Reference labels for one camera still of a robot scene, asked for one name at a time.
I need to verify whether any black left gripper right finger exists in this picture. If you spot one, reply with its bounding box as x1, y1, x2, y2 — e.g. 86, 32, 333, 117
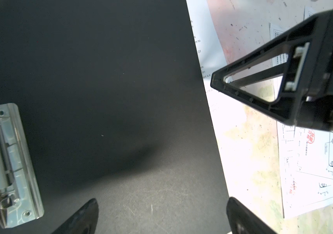
226, 197, 276, 234

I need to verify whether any white text document sheet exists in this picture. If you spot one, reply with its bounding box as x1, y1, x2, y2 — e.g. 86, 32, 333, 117
187, 1, 246, 142

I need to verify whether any orange file folder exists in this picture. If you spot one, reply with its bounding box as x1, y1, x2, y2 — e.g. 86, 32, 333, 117
0, 1, 230, 234

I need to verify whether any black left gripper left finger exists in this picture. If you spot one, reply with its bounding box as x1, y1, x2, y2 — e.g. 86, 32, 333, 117
52, 199, 99, 234

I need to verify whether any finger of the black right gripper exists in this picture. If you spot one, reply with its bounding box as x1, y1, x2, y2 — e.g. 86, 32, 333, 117
210, 14, 316, 124

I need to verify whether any technical drawing sheet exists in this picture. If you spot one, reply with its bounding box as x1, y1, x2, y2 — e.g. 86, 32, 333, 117
277, 122, 333, 218
270, 6, 316, 99

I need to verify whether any metal folder clip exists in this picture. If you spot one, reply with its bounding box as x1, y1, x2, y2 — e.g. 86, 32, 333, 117
0, 103, 44, 229

